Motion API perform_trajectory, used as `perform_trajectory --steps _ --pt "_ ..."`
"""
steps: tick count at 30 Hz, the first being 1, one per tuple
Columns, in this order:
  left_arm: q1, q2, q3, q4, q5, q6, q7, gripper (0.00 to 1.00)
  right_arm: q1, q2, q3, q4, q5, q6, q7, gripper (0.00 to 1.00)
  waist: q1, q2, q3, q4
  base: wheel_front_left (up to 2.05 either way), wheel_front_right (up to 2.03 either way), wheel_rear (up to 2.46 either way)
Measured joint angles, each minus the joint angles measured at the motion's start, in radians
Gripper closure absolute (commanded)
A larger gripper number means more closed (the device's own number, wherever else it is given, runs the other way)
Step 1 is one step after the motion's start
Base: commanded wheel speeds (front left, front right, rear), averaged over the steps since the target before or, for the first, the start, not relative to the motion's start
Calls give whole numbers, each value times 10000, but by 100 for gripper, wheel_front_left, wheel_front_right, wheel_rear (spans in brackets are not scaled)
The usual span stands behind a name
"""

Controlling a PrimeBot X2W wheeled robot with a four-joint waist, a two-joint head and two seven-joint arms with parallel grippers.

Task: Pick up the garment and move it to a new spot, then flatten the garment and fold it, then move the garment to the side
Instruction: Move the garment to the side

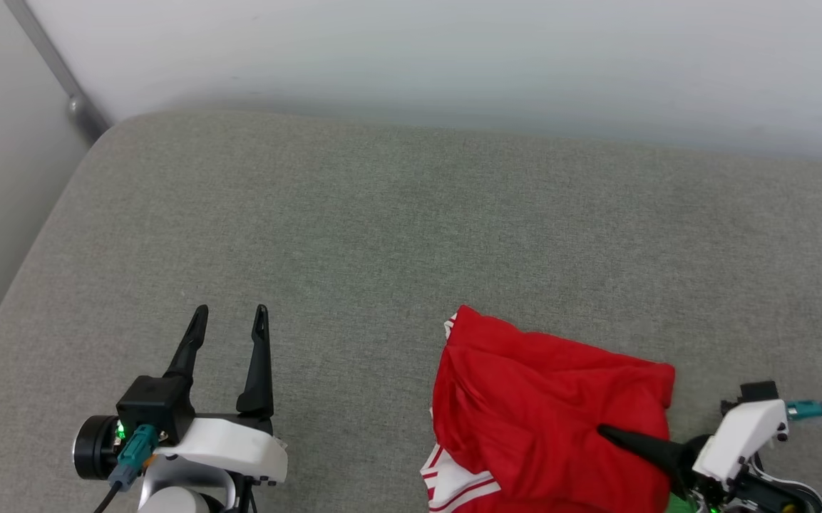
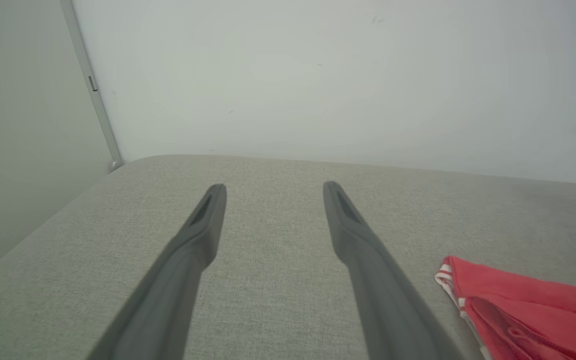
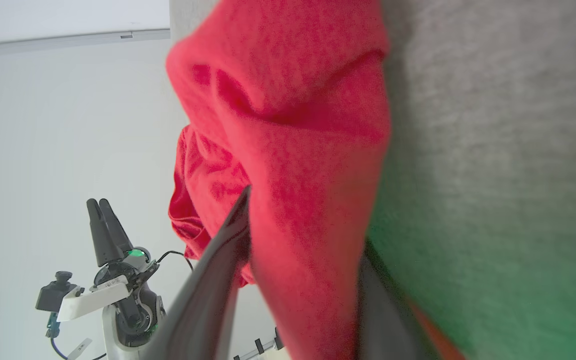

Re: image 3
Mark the black left wrist camera cable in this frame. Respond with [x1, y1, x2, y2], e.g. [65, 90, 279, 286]
[48, 330, 108, 360]

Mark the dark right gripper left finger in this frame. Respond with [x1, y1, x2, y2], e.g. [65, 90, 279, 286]
[140, 185, 252, 360]

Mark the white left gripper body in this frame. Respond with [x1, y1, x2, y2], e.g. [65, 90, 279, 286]
[56, 247, 162, 347]

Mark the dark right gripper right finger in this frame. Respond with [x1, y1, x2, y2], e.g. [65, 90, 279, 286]
[357, 240, 439, 360]

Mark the white cable tag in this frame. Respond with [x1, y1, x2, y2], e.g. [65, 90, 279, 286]
[65, 338, 93, 360]

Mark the white rack with black clips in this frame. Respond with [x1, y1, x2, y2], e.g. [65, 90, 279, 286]
[232, 327, 291, 360]

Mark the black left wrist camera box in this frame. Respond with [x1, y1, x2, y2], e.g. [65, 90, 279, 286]
[35, 271, 79, 314]

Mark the thin black left gripper cable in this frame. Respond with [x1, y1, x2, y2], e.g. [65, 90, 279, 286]
[153, 249, 195, 272]

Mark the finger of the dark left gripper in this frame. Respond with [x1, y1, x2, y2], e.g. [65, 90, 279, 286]
[99, 198, 134, 257]
[86, 198, 114, 268]

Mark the red and white jersey garment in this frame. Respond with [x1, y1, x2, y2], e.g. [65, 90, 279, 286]
[165, 0, 454, 360]

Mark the grey wall trim strip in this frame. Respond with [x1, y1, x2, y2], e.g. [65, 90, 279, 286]
[0, 28, 171, 60]

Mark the teal left camera connector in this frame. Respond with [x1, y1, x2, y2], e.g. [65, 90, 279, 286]
[45, 311, 62, 339]

